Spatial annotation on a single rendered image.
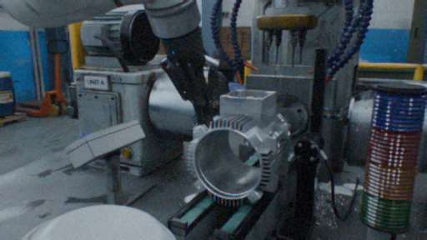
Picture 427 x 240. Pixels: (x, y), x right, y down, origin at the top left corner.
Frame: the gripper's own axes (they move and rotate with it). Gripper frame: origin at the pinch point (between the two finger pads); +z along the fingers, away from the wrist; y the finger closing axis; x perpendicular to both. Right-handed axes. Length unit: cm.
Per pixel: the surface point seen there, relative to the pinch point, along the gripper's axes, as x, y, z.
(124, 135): 8.3, 17.2, 1.8
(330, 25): -62, -16, 14
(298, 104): -38.0, -9.9, 28.5
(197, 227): 19.0, -3.0, 14.3
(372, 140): 13.7, -33.5, -11.6
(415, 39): -488, -68, 273
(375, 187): 17.6, -34.5, -6.9
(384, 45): -482, -26, 280
